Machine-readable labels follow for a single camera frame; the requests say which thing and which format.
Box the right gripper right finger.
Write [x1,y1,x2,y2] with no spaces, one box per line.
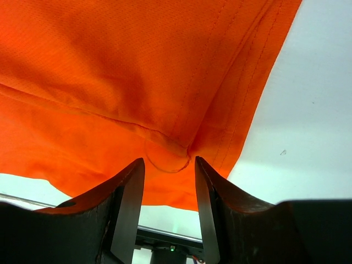
[195,157,351,263]

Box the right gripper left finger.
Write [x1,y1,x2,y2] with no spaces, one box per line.
[1,158,145,263]

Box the orange t-shirt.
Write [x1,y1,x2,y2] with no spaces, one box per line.
[1,1,301,211]

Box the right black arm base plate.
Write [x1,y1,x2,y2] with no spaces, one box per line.
[135,225,206,263]

